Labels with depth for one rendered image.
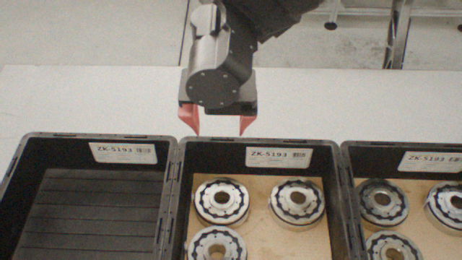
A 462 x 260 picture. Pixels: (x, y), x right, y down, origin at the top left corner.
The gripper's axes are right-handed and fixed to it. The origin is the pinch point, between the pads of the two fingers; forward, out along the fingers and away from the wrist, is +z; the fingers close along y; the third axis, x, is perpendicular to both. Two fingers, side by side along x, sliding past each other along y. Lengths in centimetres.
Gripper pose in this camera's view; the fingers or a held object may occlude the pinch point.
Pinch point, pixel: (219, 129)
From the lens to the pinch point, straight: 63.0
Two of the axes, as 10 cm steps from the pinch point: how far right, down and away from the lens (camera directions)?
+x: 0.3, -7.6, 6.5
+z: 0.1, 6.5, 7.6
